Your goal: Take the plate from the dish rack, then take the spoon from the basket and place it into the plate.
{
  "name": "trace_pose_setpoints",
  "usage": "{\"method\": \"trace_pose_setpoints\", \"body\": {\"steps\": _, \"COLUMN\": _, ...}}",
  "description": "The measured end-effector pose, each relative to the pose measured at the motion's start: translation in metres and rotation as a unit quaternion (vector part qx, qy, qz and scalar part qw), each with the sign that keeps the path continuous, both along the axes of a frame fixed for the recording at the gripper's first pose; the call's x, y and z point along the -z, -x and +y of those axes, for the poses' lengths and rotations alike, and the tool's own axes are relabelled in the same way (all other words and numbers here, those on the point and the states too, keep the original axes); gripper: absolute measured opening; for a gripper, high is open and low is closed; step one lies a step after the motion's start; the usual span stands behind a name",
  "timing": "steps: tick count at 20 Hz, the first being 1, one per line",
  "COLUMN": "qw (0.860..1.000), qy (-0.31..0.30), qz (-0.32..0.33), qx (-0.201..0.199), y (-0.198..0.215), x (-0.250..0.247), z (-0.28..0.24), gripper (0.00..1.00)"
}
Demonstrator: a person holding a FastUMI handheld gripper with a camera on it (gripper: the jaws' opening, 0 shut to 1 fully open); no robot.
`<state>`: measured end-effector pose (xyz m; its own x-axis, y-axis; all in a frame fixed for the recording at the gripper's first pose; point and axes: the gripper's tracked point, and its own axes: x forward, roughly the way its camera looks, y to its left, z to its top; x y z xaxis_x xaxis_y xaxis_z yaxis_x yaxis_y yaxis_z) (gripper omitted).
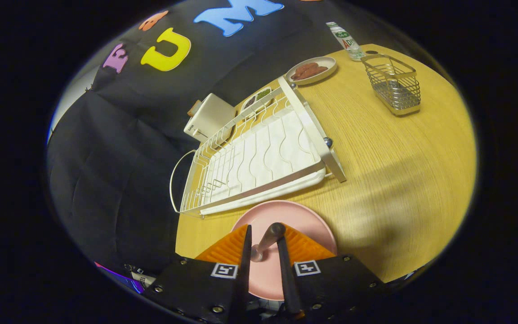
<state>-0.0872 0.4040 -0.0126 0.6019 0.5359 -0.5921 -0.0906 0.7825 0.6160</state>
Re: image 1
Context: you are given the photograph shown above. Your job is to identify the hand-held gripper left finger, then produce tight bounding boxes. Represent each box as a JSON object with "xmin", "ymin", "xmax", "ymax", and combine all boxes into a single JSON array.
[{"xmin": 144, "ymin": 224, "xmax": 253, "ymax": 324}]

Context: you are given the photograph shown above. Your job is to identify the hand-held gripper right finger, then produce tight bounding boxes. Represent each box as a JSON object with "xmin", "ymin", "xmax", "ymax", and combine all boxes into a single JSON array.
[{"xmin": 276, "ymin": 223, "xmax": 385, "ymax": 322}]

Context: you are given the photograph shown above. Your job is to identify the wooden handled metal spoon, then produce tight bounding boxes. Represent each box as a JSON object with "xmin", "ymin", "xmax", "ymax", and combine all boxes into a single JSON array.
[{"xmin": 251, "ymin": 222, "xmax": 286, "ymax": 262}]

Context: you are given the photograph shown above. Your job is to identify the pink plate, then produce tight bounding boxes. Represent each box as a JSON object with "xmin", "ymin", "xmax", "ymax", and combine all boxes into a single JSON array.
[{"xmin": 231, "ymin": 200, "xmax": 338, "ymax": 301}]

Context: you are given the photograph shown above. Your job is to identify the white wire dish rack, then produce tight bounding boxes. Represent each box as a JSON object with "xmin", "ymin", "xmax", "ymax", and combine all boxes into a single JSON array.
[{"xmin": 170, "ymin": 76, "xmax": 347, "ymax": 219}]

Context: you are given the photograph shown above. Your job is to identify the metal wire basket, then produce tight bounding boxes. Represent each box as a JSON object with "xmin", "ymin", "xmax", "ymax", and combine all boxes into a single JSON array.
[{"xmin": 361, "ymin": 54, "xmax": 421, "ymax": 117}]

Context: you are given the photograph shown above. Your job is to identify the beige round plate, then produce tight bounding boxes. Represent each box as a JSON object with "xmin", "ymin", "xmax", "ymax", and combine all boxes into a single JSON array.
[{"xmin": 285, "ymin": 56, "xmax": 338, "ymax": 86}]

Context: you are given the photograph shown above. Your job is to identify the white paper tags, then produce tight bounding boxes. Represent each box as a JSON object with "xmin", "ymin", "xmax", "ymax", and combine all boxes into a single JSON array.
[{"xmin": 124, "ymin": 264, "xmax": 157, "ymax": 286}]

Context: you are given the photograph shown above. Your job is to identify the white toaster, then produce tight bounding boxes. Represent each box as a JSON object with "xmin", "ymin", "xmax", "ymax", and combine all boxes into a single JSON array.
[{"xmin": 183, "ymin": 93, "xmax": 238, "ymax": 142}]

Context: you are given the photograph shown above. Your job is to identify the white divided bean tray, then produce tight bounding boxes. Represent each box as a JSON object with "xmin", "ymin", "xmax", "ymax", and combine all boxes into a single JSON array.
[{"xmin": 241, "ymin": 87, "xmax": 272, "ymax": 113}]

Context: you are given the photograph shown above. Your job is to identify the brown meat piece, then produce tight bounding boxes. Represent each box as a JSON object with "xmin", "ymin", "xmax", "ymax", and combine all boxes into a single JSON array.
[
  {"xmin": 294, "ymin": 66, "xmax": 329, "ymax": 81},
  {"xmin": 293, "ymin": 62, "xmax": 320, "ymax": 78}
]

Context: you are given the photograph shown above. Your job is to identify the white green label drink bottle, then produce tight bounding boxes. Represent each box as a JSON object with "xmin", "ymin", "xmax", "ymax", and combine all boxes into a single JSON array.
[{"xmin": 326, "ymin": 22, "xmax": 366, "ymax": 61}]

